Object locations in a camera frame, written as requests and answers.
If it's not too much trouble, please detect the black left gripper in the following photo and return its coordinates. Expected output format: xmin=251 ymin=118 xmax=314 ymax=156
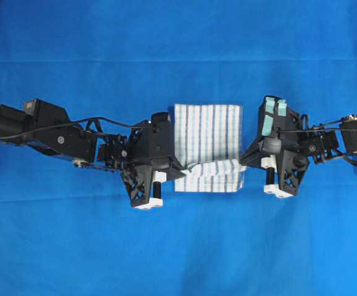
xmin=120 ymin=135 xmax=187 ymax=211

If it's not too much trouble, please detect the white blue striped towel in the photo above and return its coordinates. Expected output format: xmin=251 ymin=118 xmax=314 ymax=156
xmin=174 ymin=104 xmax=246 ymax=192

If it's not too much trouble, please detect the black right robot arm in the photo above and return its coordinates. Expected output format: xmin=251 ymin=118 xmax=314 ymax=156
xmin=239 ymin=114 xmax=357 ymax=198

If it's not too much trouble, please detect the black left camera cable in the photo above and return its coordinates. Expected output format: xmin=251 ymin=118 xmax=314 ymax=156
xmin=0 ymin=116 xmax=153 ymax=138

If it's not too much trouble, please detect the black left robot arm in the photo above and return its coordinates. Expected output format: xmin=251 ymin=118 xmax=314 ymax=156
xmin=0 ymin=99 xmax=185 ymax=210

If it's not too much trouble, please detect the blue table cloth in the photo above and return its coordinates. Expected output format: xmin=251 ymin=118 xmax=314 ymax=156
xmin=0 ymin=1 xmax=357 ymax=295

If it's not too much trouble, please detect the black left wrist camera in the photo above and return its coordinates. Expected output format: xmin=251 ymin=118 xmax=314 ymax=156
xmin=128 ymin=112 xmax=174 ymax=159

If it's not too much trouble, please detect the black right camera cable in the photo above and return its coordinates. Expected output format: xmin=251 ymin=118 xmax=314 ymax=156
xmin=276 ymin=118 xmax=357 ymax=135

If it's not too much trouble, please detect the black camera cable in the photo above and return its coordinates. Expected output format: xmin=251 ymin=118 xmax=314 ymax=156
xmin=0 ymin=116 xmax=153 ymax=138
xmin=276 ymin=118 xmax=357 ymax=135

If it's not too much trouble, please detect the right wrist camera teal tape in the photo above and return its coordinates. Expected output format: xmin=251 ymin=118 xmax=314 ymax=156
xmin=256 ymin=96 xmax=301 ymax=146

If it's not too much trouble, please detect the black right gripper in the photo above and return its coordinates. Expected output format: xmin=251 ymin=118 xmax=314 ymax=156
xmin=239 ymin=138 xmax=310 ymax=198

